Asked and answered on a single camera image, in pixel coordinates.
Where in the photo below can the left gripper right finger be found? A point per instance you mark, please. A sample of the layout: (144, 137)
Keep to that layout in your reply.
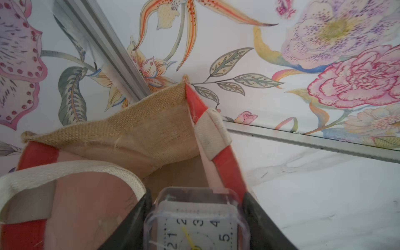
(264, 233)

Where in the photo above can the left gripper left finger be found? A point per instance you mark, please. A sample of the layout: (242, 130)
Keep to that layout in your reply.
(129, 235)

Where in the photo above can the clear square alarm clock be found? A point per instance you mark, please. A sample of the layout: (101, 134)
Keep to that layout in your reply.
(185, 218)

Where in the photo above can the burlap canvas bag red trim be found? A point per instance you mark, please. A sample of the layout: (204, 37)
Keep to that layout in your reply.
(73, 187)

